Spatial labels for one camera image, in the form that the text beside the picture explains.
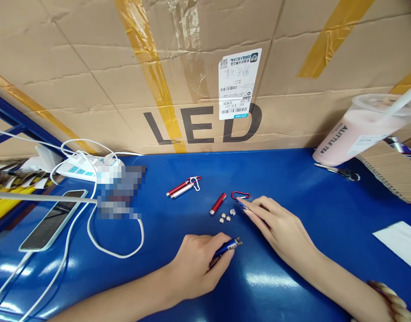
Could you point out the white straw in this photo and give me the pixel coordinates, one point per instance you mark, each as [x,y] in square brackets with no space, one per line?
[401,100]

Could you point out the silver mini flashlight with carabiner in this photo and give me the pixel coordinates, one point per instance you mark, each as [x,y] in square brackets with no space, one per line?
[185,190]

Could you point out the white paper sheet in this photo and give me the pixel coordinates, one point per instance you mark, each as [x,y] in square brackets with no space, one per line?
[401,245]

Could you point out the red carabiner with blue cap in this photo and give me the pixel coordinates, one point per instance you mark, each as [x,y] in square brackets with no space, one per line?
[240,195]

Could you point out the white power strip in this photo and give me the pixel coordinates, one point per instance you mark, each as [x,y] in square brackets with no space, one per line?
[81,167]

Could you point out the large cardboard box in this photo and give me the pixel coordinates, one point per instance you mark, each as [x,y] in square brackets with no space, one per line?
[192,67]

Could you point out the smartphone with light blue case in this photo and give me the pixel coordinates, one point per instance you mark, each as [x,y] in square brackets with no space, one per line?
[52,219]

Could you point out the blue mini flashlight body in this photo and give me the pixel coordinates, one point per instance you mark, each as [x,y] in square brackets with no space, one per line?
[229,247]

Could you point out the red mini flashlight with carabiner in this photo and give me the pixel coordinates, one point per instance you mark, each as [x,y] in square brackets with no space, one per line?
[178,188]

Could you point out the person's left hand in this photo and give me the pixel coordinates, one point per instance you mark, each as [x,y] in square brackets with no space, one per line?
[192,265]

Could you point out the pile of yellow black packets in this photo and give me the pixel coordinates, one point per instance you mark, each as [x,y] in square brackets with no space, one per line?
[14,182]

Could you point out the grey rod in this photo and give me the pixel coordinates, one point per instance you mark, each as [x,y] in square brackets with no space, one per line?
[41,196]

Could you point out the pink drink cup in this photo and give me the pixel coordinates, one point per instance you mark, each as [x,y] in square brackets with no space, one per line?
[356,134]

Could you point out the white shipping label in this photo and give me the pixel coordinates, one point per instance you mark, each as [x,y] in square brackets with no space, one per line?
[237,84]

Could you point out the red mini flashlight tube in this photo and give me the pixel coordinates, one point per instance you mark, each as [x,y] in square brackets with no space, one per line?
[218,203]

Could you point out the blue metal shelf frame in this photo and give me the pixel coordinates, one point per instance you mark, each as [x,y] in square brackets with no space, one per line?
[14,124]

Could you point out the white charger plug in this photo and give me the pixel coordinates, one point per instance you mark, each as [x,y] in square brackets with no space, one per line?
[47,156]

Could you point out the person's right hand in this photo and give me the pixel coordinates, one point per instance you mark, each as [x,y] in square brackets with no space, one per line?
[282,228]

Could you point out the spiral notebook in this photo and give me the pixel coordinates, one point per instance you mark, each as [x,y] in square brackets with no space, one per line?
[393,171]

